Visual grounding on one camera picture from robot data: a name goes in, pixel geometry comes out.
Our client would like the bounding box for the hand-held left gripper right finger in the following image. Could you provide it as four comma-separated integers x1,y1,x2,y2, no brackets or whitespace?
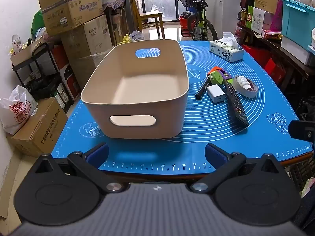
190,143,281,194

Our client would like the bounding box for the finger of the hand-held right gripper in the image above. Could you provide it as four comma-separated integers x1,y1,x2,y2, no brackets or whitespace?
288,120,315,143

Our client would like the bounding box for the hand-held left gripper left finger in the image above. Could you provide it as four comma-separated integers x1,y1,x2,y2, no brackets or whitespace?
34,143,126,194

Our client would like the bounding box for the black remote control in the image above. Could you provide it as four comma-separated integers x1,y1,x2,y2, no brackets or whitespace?
223,80,249,128

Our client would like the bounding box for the beige plastic storage basket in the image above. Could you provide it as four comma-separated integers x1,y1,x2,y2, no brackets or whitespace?
81,39,189,139

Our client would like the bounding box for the clear tape roll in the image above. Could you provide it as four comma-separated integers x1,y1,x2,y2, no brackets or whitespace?
233,75,258,98

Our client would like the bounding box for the small white bottle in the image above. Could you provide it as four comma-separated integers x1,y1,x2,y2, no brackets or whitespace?
237,76,254,90

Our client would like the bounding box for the blue silicone baking mat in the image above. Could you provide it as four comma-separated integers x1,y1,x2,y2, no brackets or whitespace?
51,41,313,175

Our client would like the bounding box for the dark plastic crate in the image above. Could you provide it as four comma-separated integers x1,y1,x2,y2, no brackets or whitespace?
287,152,315,195

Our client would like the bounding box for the white charger plug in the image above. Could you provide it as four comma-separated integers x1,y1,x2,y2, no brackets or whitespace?
206,85,226,104

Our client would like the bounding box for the cardboard box with black print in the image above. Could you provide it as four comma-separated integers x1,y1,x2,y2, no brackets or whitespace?
11,97,68,158

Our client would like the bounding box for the black marker pen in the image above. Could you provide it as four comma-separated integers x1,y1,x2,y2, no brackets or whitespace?
195,75,212,100

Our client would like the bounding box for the white and red appliance box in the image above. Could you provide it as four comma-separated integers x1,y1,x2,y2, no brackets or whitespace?
60,64,82,99

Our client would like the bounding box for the green orange plastic toy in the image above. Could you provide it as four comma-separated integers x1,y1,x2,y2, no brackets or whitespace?
207,66,233,85

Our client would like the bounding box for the dark wooden side table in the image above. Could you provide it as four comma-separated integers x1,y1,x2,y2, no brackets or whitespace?
237,23,315,94

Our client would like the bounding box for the white storage box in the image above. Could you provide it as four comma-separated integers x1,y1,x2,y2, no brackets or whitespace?
281,36,315,65

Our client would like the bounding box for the black metal cart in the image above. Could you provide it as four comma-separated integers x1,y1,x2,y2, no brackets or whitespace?
12,42,74,109

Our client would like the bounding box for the white plastic bag red print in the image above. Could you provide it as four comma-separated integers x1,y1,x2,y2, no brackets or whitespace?
0,86,38,135

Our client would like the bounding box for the white tissue pack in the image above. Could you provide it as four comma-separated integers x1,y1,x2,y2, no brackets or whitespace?
210,32,245,63

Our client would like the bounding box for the teal storage bin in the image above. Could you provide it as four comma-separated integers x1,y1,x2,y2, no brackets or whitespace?
280,0,315,46

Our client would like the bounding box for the printed brown cardboard box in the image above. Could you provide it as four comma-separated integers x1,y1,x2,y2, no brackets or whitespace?
61,15,113,59

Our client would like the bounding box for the green and white box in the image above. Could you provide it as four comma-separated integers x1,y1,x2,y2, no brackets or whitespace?
246,6,266,35

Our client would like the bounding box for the grey plastic bag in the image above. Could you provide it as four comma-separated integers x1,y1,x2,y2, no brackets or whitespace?
129,31,145,42

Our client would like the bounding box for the open cardboard box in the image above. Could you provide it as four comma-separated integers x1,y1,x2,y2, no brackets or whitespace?
10,38,50,67

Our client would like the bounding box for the green black bicycle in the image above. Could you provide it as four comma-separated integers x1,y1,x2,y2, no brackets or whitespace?
167,0,218,41

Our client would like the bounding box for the red container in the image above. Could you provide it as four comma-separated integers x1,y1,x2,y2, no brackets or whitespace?
179,16,197,38

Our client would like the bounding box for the green cloth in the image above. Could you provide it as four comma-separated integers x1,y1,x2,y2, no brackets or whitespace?
31,10,46,40

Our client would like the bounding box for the taped cardboard box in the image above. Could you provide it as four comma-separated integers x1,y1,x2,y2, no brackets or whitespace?
38,0,103,37

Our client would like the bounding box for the wooden chair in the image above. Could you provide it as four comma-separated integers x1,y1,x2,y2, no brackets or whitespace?
128,0,166,40

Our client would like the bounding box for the white appliance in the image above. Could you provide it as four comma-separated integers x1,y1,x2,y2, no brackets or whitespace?
204,0,244,42

